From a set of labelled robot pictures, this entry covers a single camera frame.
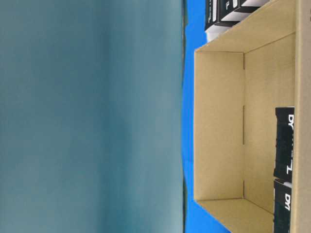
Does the black small box white lettering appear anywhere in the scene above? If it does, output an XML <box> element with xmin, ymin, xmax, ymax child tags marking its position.
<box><xmin>274</xmin><ymin>107</ymin><xmax>295</xmax><ymax>183</ymax></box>

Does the open brown cardboard box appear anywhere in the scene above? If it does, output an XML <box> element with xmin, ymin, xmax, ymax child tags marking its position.
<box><xmin>193</xmin><ymin>0</ymin><xmax>311</xmax><ymax>233</ymax></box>

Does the black small box on tray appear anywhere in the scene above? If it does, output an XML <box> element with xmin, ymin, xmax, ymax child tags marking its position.
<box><xmin>205</xmin><ymin>0</ymin><xmax>221</xmax><ymax>31</ymax></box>
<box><xmin>217</xmin><ymin>0</ymin><xmax>243</xmax><ymax>27</ymax></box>
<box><xmin>239</xmin><ymin>0</ymin><xmax>267</xmax><ymax>13</ymax></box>

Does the black small box in carton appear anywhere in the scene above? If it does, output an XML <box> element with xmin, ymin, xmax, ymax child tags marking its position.
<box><xmin>274</xmin><ymin>179</ymin><xmax>292</xmax><ymax>233</ymax></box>

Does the white foam tray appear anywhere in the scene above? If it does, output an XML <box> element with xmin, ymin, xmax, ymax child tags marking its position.
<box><xmin>205</xmin><ymin>13</ymin><xmax>248</xmax><ymax>42</ymax></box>

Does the blue table cloth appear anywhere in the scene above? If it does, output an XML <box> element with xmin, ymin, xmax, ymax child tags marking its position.
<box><xmin>181</xmin><ymin>0</ymin><xmax>227</xmax><ymax>233</ymax></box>

